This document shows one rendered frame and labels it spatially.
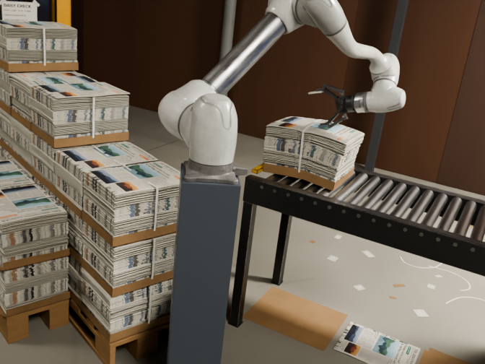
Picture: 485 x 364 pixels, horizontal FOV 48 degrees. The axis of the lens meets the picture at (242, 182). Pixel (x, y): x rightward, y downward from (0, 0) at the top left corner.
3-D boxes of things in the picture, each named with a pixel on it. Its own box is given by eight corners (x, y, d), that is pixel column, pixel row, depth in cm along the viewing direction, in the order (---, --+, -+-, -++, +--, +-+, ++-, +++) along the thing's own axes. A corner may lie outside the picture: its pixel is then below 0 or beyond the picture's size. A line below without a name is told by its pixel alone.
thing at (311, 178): (301, 178, 249) (303, 170, 247) (322, 164, 273) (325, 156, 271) (333, 191, 243) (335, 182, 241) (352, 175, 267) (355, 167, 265)
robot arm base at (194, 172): (250, 185, 183) (251, 170, 181) (183, 181, 180) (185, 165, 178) (243, 167, 200) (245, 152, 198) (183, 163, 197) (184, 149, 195)
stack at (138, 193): (108, 373, 235) (113, 195, 205) (15, 256, 316) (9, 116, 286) (183, 342, 259) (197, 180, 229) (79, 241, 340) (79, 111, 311)
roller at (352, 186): (340, 204, 234) (333, 211, 237) (370, 176, 274) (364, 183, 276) (331, 196, 235) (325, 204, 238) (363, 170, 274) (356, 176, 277)
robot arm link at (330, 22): (354, 13, 200) (329, 9, 210) (333, -24, 188) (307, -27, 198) (333, 40, 199) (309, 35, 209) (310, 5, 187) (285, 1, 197)
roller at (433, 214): (416, 234, 222) (418, 223, 220) (436, 201, 261) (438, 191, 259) (428, 238, 220) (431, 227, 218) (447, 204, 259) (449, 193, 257)
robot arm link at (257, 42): (169, 124, 185) (141, 108, 201) (194, 154, 196) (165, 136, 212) (315, -24, 199) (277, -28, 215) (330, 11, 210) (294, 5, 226)
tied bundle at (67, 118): (53, 149, 246) (53, 100, 237) (29, 132, 266) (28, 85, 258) (128, 141, 269) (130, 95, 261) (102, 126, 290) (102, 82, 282)
